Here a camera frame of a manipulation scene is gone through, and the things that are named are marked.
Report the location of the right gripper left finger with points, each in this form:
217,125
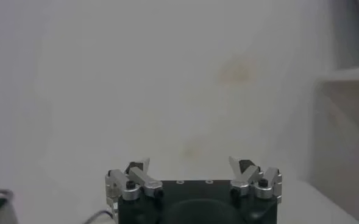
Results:
142,179

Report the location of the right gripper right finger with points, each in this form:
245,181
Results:
249,179

